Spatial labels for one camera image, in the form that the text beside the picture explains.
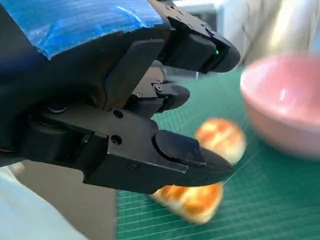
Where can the bare black left hand, blue tape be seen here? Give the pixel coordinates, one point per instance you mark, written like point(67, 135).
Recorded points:
point(75, 87)

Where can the round toy bread bun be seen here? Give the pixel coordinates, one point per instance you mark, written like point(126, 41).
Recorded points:
point(222, 140)

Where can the rectangular toy bread loaf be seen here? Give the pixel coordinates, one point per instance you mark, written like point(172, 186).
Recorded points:
point(195, 202)

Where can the pink bowl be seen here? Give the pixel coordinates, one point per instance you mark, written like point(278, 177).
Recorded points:
point(282, 105)

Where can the person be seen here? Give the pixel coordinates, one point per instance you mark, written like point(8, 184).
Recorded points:
point(30, 207)

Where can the green cutting mat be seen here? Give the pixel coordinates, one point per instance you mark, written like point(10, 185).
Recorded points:
point(262, 200)

